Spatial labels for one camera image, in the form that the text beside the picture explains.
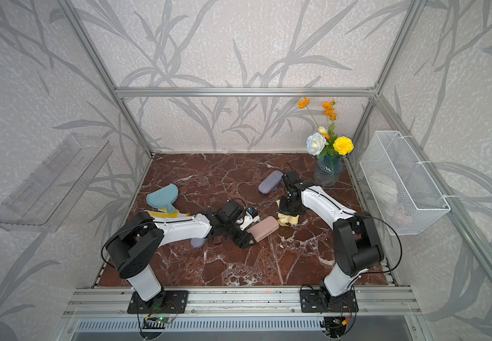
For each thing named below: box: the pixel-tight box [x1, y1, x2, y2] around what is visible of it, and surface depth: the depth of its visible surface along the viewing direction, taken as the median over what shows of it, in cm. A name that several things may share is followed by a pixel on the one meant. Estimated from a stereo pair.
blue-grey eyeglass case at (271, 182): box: [257, 169, 284, 195], surface depth 107 cm
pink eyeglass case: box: [246, 215, 280, 243], surface depth 90 cm
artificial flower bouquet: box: [297, 97, 355, 159], surface depth 84 cm
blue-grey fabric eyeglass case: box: [190, 237, 207, 250], surface depth 87 cm
